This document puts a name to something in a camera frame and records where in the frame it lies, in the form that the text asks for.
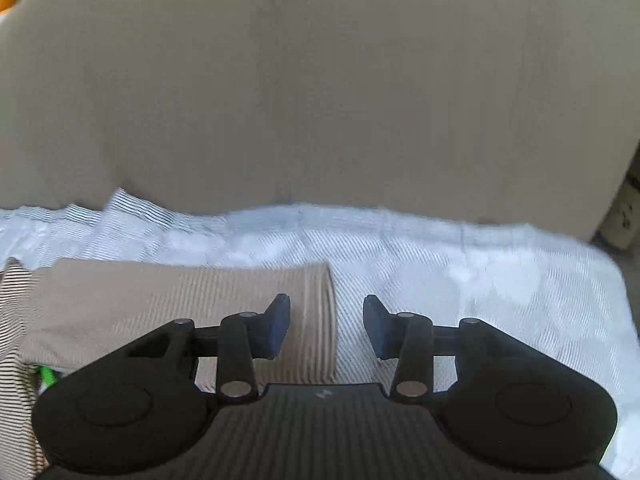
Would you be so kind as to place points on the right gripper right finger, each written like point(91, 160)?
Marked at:
point(407, 338)

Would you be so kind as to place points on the beige striped knit sweater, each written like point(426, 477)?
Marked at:
point(70, 314)

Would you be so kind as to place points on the white quilted mattress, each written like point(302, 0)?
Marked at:
point(559, 296)

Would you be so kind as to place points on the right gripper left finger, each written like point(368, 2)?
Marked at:
point(244, 338)

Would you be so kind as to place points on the white box beside bed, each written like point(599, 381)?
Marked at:
point(621, 224)

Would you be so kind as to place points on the beige padded headboard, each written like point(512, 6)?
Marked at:
point(511, 111)

